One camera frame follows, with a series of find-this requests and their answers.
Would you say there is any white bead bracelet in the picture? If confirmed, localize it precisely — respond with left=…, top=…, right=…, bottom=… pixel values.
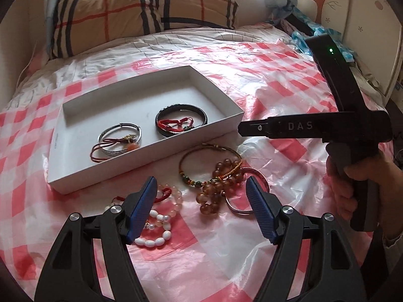
left=134, top=208, right=172, bottom=248

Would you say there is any amber bead bracelet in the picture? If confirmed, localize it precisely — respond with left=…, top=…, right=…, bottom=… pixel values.
left=195, top=158, right=245, bottom=216

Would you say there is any pink bead charm bracelet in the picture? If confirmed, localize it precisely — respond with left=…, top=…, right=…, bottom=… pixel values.
left=89, top=134, right=141, bottom=164

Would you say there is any brown cord beaded bracelet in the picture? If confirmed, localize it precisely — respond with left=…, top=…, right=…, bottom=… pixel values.
left=178, top=142, right=244, bottom=189

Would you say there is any red string bracelet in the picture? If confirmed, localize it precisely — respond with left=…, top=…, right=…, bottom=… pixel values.
left=156, top=117, right=195, bottom=133

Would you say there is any right hand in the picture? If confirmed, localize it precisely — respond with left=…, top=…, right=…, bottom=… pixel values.
left=326, top=151, right=402, bottom=240

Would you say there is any blue crumpled cloth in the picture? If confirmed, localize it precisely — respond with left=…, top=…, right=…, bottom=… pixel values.
left=291, top=8, right=355, bottom=62

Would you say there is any red white checkered plastic sheet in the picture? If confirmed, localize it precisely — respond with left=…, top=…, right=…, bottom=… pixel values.
left=0, top=39, right=394, bottom=302

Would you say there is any silver bangle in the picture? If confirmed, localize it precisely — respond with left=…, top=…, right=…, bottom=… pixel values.
left=94, top=123, right=142, bottom=158

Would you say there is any tree decorated wardrobe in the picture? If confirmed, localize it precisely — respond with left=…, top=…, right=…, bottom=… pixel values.
left=298, top=0, right=402, bottom=106

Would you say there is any white cardboard box tray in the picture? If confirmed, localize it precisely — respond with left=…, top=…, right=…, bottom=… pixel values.
left=47, top=66, right=244, bottom=194

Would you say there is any white striped bed sheet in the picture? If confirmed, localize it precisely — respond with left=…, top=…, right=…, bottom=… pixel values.
left=1, top=23, right=298, bottom=111

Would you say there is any beige plaid pillow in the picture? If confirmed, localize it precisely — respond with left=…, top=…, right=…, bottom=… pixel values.
left=50, top=0, right=238, bottom=59

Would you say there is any thin red ring bangle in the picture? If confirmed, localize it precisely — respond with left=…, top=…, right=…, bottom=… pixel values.
left=225, top=166, right=270, bottom=215

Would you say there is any black braided leather bracelet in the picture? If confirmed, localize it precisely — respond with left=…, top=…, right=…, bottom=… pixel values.
left=154, top=103, right=209, bottom=138

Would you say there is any white charging cable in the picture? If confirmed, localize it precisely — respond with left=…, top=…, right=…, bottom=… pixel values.
left=17, top=40, right=40, bottom=87

